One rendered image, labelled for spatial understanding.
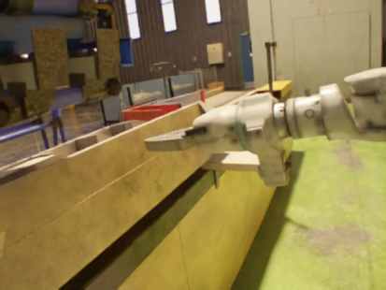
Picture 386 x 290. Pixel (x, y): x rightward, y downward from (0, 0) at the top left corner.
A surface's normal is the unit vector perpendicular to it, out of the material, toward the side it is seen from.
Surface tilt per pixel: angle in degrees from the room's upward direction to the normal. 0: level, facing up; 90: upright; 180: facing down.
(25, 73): 90
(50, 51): 96
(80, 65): 90
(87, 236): 80
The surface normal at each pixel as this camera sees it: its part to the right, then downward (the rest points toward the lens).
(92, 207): 0.85, -0.13
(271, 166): -0.41, 0.46
